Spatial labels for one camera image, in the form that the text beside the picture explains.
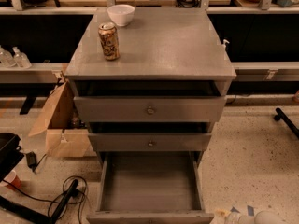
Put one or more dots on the grey bottom drawer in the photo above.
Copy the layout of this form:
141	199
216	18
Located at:
150	188

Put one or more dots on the grey drawer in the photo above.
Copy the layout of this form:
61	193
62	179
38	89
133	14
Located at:
149	136
148	101
150	188

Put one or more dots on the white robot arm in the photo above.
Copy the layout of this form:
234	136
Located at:
263	217

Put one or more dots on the grey middle drawer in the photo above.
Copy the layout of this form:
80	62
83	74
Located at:
149	136

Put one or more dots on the grey wooden drawer cabinet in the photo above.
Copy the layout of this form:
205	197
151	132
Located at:
161	43

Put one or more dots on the grey top drawer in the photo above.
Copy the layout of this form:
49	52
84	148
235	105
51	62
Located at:
148	101

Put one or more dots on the black caster leg right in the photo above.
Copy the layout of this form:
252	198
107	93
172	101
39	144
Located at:
281	115

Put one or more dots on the white pump bottle behind cabinet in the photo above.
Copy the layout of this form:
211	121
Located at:
225	44

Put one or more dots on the open cardboard box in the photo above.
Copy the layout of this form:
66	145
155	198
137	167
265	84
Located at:
62	140

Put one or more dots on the black power adapter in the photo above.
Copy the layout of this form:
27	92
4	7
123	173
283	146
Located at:
31	160

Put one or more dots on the red plastic cup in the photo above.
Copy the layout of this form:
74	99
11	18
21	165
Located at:
11	181

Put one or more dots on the gold soda can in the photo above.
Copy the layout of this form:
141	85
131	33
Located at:
108	34

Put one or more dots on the black stand leg left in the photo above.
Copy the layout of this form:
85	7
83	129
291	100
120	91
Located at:
43	206

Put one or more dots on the black bin left edge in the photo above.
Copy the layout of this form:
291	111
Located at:
10	153

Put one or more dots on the white ceramic bowl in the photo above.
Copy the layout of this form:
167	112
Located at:
121	15

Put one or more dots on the clear sanitizer bottle right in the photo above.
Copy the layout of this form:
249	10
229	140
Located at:
21	59

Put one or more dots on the clear sanitizer bottle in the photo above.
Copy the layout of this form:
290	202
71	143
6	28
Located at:
6	59
21	59

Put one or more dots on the clear sanitizer bottle left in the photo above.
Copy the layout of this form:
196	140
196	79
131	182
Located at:
6	59

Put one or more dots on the black cable coil floor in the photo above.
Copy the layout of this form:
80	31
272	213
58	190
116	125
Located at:
35	217

